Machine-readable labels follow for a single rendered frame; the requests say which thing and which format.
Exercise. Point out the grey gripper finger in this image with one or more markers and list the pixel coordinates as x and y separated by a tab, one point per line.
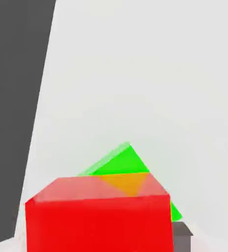
181	238

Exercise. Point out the small red cube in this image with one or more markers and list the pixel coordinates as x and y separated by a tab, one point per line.
98	222

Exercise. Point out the small green cube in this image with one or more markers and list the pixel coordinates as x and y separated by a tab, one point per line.
123	161

